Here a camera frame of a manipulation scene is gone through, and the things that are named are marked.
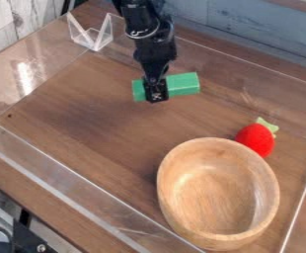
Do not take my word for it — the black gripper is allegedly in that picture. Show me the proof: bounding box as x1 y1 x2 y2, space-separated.
133 19 176 103

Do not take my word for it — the green rectangular block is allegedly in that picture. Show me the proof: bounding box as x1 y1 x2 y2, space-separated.
132 72 200 102

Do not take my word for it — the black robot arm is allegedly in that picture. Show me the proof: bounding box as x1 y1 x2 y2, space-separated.
112 0 176 103

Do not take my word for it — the brown wooden bowl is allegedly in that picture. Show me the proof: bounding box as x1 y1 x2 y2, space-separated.
156 137 279 251

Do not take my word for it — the red plush strawberry toy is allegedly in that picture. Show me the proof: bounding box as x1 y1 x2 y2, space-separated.
234 117 279 158

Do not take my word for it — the black metal clamp stand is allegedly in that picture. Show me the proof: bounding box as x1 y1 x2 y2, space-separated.
0 210 57 253

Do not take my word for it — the clear acrylic corner bracket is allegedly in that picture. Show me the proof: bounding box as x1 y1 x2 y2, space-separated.
65 13 113 51

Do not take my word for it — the clear acrylic front wall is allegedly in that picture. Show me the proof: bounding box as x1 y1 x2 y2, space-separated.
0 126 204 253

